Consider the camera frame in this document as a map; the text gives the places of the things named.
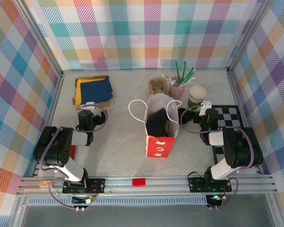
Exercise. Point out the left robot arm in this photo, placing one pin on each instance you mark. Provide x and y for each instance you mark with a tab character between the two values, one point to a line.
54	146

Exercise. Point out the small controller board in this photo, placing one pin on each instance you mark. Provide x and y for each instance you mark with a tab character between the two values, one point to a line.
81	200
215	197

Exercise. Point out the yellow napkin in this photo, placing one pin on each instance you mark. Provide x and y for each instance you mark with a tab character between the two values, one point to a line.
78	92

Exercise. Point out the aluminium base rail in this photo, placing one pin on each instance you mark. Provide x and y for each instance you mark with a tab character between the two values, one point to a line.
168	182

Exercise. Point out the stack of green paper cups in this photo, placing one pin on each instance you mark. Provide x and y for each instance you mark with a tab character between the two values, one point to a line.
197	92

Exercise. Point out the white wrapped straw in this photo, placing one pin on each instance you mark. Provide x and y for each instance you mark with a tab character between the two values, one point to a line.
189	81

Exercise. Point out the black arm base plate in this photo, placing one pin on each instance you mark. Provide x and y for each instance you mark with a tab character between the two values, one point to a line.
195	185
97	182

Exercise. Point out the brown cardboard napkin tray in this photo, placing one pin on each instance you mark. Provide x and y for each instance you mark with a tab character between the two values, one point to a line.
76	106

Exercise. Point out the aluminium side rail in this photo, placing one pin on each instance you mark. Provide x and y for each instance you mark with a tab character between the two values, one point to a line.
234	89
56	94

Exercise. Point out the dark navy napkin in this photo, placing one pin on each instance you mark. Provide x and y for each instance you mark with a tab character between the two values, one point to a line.
156	123

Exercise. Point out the red toy microphone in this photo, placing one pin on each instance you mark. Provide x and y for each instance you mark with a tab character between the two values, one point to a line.
73	152

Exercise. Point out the white stirrer packets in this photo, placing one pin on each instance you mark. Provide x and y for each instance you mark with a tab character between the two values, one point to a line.
169	80

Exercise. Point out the brown pulp cup carrier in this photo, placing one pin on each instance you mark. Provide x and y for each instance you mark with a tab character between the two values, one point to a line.
166	128

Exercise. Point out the red toy brick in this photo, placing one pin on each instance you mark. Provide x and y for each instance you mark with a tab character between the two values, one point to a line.
138	182

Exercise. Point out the red white paper gift bag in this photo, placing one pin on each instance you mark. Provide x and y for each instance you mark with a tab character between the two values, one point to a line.
159	146

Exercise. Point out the blue napkin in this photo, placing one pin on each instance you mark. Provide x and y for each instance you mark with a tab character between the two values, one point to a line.
97	89

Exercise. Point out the aluminium frame post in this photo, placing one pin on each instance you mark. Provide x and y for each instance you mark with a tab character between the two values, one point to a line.
247	35
41	35

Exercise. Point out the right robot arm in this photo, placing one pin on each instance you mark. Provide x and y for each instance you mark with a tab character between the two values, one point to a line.
241	146

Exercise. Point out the black grey checkerboard mat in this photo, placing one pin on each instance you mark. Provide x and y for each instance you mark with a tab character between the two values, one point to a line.
227	116

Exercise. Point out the stack of pulp cup carriers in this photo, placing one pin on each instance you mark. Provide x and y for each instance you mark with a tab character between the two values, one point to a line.
157	85

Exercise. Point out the pink straw pot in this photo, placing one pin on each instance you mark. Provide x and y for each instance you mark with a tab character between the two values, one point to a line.
177	91

